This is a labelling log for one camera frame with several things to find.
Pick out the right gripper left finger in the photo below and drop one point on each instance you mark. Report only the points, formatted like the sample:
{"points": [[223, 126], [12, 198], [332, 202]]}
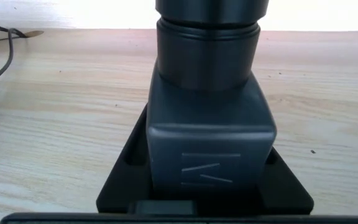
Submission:
{"points": [[120, 189]]}

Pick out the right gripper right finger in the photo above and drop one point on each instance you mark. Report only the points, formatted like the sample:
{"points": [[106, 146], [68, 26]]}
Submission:
{"points": [[287, 193]]}

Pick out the dark grey block with cylinder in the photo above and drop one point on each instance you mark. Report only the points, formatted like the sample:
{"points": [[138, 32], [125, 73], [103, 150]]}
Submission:
{"points": [[210, 109]]}

